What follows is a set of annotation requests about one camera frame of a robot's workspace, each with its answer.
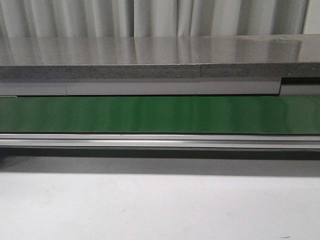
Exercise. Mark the green conveyor belt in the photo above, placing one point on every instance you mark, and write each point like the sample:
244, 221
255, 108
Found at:
161, 114

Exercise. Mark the grey panel under counter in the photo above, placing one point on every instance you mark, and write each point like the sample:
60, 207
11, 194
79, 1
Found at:
264, 86

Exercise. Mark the grey stone counter slab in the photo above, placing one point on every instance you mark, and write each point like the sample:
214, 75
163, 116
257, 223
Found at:
183, 57

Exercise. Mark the white pleated curtain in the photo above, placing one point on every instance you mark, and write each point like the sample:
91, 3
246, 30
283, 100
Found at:
157, 18

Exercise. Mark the aluminium conveyor frame rail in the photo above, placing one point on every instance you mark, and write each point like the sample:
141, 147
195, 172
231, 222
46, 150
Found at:
184, 141

